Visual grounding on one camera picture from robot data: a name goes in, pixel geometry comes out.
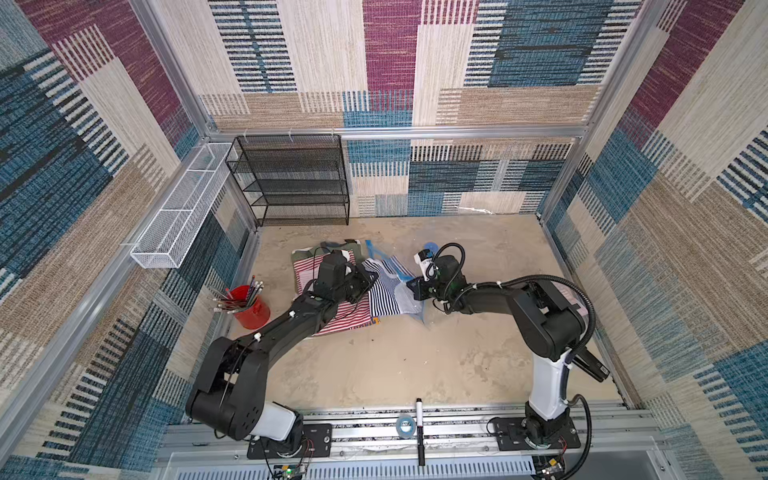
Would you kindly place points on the blue tape roll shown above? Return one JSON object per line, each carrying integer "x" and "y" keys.
{"x": 406, "y": 426}

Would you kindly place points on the white wire wall basket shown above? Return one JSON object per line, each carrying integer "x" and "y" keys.
{"x": 166, "y": 241}

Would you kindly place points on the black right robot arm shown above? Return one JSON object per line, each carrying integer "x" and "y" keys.
{"x": 556, "y": 321}

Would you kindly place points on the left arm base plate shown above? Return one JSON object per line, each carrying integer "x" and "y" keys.
{"x": 310, "y": 440}

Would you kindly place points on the green patterned garment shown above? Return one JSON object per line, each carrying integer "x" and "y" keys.
{"x": 350, "y": 254}

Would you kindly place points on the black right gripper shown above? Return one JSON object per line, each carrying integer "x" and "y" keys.
{"x": 417, "y": 288}

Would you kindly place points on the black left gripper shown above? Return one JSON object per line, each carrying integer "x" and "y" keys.
{"x": 362, "y": 276}

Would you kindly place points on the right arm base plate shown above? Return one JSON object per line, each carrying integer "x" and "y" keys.
{"x": 533, "y": 433}

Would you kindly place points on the red cup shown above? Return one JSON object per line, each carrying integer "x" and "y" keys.
{"x": 254, "y": 313}

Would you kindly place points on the black marker pen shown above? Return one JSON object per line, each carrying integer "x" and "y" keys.
{"x": 421, "y": 456}

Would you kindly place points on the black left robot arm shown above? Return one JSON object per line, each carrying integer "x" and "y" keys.
{"x": 229, "y": 391}

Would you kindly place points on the navy white striped tank top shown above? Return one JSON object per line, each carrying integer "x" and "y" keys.
{"x": 387, "y": 288}

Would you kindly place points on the red white striped tank top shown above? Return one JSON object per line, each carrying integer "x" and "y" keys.
{"x": 349, "y": 316}

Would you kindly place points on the clear vacuum bag blue zip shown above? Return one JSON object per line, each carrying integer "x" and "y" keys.
{"x": 408, "y": 288}

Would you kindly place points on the black mesh shelf rack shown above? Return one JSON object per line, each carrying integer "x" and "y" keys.
{"x": 292, "y": 180}

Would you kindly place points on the pens in red cup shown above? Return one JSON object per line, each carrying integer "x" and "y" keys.
{"x": 231, "y": 297}

